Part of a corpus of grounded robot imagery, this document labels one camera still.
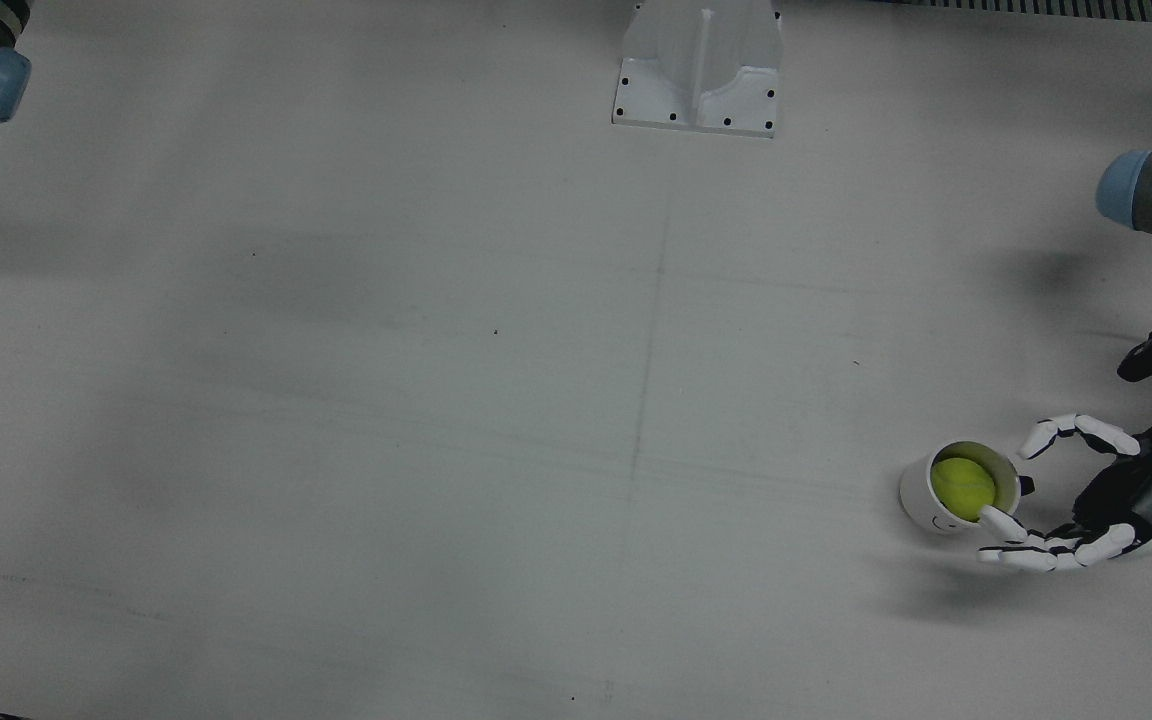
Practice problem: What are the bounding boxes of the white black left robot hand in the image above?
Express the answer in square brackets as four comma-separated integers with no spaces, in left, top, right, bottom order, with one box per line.
[976,393,1152,574]

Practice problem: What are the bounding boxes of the yellow tennis ball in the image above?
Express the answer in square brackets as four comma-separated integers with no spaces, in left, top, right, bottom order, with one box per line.
[930,457,998,522]

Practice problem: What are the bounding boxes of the ribbed metal rack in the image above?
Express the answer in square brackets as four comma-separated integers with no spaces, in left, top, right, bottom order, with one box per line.
[876,0,1152,21]

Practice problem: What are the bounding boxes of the white cup with black handle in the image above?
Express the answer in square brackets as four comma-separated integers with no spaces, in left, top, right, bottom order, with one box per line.
[899,440,1037,536]

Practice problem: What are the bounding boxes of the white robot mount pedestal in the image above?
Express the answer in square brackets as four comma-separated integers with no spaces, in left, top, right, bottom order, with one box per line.
[612,0,784,138]

